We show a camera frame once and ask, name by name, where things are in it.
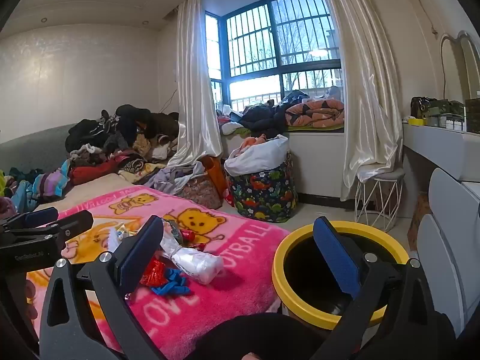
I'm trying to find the white vanity desk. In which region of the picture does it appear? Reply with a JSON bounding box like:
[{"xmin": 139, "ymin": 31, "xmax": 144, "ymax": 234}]
[{"xmin": 402, "ymin": 120, "xmax": 480, "ymax": 181}]

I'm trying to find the red foil wrapper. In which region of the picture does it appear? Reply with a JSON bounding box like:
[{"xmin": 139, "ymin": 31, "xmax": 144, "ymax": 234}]
[{"xmin": 139, "ymin": 258, "xmax": 167, "ymax": 287}]

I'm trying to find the orange bag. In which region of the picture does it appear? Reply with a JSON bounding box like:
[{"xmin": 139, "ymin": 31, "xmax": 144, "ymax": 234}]
[{"xmin": 199, "ymin": 155, "xmax": 229, "ymax": 199}]

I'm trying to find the floral fabric bag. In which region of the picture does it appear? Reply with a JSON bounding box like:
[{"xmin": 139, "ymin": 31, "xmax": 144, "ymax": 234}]
[{"xmin": 180, "ymin": 174, "xmax": 224, "ymax": 211}]

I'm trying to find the wide cream curtain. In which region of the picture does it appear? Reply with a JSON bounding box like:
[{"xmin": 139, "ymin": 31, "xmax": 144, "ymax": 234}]
[{"xmin": 311, "ymin": 0, "xmax": 404, "ymax": 201}]

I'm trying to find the yellow-rimmed black trash bin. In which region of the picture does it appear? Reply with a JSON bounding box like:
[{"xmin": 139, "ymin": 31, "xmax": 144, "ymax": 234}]
[{"xmin": 272, "ymin": 220, "xmax": 410, "ymax": 331}]

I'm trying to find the white wire stool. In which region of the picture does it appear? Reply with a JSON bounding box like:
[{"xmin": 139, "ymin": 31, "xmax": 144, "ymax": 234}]
[{"xmin": 354, "ymin": 168, "xmax": 406, "ymax": 232}]

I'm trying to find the person's left hand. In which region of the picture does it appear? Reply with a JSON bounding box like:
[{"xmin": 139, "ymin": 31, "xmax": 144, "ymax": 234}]
[{"xmin": 25, "ymin": 280, "xmax": 39, "ymax": 321}]

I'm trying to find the pink printed blanket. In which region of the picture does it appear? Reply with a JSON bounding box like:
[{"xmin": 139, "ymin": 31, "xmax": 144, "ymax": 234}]
[{"xmin": 26, "ymin": 185, "xmax": 291, "ymax": 360}]

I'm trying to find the orange patterned quilt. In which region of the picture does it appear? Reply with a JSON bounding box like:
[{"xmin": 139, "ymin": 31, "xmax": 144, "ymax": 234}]
[{"xmin": 285, "ymin": 98, "xmax": 345, "ymax": 128}]

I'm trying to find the grey purple garment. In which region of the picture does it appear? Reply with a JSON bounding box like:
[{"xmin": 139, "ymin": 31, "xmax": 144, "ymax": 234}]
[{"xmin": 148, "ymin": 161, "xmax": 205, "ymax": 192}]

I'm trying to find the white rounded chair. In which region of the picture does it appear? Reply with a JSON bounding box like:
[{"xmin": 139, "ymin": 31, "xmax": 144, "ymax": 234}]
[{"xmin": 416, "ymin": 167, "xmax": 480, "ymax": 338}]

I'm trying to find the green patterned box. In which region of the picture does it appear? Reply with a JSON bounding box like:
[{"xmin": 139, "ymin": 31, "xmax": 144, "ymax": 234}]
[{"xmin": 465, "ymin": 98, "xmax": 480, "ymax": 134}]

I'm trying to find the white framed mirror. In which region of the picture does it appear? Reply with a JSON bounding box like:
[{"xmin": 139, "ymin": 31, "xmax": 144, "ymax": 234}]
[{"xmin": 439, "ymin": 32, "xmax": 480, "ymax": 102}]

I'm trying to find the grey headboard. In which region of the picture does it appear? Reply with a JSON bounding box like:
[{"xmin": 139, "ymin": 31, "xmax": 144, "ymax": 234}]
[{"xmin": 0, "ymin": 122, "xmax": 81, "ymax": 175}]

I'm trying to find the beige bed sheet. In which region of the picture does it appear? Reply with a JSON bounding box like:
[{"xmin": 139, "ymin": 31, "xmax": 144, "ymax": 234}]
[{"xmin": 34, "ymin": 174, "xmax": 136, "ymax": 212}]

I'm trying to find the blue wrapper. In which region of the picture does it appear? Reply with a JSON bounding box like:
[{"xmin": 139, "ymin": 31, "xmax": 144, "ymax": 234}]
[{"xmin": 151, "ymin": 268, "xmax": 192, "ymax": 296}]

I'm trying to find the heap of dark jackets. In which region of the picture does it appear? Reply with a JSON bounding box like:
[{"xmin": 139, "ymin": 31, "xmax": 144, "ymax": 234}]
[{"xmin": 240, "ymin": 90, "xmax": 312, "ymax": 134}]

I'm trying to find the large white bag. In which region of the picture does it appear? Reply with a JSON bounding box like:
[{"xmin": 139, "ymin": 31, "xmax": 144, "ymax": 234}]
[{"xmin": 224, "ymin": 134, "xmax": 289, "ymax": 176}]

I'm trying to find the white tissue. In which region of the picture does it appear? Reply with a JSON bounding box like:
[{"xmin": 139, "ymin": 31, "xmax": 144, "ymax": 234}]
[{"xmin": 107, "ymin": 227, "xmax": 124, "ymax": 253}]

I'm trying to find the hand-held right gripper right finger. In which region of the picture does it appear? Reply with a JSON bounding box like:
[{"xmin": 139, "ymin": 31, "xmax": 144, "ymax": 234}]
[{"xmin": 313, "ymin": 216, "xmax": 451, "ymax": 360}]

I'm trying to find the dinosaur print laundry basket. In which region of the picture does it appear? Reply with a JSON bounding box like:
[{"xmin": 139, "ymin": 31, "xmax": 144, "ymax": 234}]
[{"xmin": 228, "ymin": 154, "xmax": 299, "ymax": 223}]

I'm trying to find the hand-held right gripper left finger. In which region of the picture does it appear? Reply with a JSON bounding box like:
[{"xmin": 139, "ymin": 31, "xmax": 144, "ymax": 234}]
[{"xmin": 38, "ymin": 215, "xmax": 177, "ymax": 360}]

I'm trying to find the dark green box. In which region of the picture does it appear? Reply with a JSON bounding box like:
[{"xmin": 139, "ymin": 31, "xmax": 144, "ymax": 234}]
[{"xmin": 410, "ymin": 97, "xmax": 449, "ymax": 119}]

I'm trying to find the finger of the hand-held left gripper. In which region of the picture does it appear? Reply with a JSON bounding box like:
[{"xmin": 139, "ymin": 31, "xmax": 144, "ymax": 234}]
[
  {"xmin": 0, "ymin": 210, "xmax": 94, "ymax": 250},
  {"xmin": 0, "ymin": 207, "xmax": 59, "ymax": 233}
]

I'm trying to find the pile of dark clothes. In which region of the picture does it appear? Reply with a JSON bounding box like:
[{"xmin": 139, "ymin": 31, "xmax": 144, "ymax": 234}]
[{"xmin": 65, "ymin": 104, "xmax": 181, "ymax": 166}]

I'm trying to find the narrow cream curtain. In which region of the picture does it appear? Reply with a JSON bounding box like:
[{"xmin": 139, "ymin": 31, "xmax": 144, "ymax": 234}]
[{"xmin": 167, "ymin": 0, "xmax": 224, "ymax": 167}]

